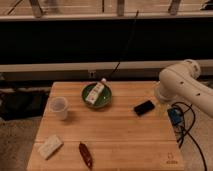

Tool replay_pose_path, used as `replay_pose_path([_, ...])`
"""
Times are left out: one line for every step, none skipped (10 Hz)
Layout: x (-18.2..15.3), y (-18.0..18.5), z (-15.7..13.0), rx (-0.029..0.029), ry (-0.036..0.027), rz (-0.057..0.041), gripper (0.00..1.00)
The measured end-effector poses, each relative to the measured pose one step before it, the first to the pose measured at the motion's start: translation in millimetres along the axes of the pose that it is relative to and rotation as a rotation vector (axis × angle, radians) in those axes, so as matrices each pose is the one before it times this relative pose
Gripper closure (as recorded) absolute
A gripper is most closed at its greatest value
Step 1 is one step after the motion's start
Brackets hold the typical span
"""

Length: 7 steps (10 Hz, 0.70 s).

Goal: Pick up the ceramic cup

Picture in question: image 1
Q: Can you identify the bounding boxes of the white ceramic cup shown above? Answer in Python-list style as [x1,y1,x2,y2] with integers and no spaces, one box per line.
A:
[49,97,68,121]

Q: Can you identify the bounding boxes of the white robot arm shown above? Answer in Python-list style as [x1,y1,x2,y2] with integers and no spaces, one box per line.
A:
[154,59,213,118]

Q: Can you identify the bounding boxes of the green bowl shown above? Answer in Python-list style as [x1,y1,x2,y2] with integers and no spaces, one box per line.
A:
[81,83,112,109]

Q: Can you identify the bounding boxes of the white red packet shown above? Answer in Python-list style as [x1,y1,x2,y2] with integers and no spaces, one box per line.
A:
[86,83,104,105]

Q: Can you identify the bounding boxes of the black rectangular phone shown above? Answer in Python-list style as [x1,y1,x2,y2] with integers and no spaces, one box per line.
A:
[134,100,155,116]

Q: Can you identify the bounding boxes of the dark red oblong object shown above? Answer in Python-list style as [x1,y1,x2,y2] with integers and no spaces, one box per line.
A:
[79,142,93,169]

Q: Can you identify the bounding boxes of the blue clamp box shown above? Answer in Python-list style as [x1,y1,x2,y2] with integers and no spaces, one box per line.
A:
[167,108,183,126]

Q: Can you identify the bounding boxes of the white sponge block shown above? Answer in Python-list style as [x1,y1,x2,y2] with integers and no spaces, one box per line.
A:
[38,135,63,160]

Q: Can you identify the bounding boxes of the black cable to wall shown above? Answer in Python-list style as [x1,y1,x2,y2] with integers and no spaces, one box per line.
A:
[107,9,140,80]

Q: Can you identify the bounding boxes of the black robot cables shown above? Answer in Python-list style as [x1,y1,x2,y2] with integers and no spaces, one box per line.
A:
[171,101,208,171]

